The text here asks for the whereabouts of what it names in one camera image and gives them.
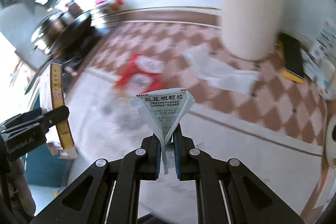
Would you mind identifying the long yellow box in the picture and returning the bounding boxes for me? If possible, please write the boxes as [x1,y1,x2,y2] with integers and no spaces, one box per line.
[50,63,78,160]

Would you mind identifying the red white packet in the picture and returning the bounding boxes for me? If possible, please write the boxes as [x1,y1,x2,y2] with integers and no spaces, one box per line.
[114,53,165,96]

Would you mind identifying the white green medicine sachet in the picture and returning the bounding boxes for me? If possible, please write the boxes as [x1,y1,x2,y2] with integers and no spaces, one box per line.
[131,88,195,174]

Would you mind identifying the white plastic wrapper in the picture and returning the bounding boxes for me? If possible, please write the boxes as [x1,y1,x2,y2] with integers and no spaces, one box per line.
[183,46,261,94]

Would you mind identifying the gloved left hand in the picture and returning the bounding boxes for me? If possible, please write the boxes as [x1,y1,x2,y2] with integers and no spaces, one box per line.
[6,159,36,217]

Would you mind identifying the black cooking pot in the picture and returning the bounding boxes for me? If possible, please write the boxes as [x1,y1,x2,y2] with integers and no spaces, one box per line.
[29,11,92,55]

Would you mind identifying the black yellow sponge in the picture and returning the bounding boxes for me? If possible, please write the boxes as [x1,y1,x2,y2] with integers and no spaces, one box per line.
[278,33,305,84]

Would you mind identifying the cream cylindrical container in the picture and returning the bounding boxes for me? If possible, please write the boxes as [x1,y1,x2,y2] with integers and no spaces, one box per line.
[220,0,285,61]

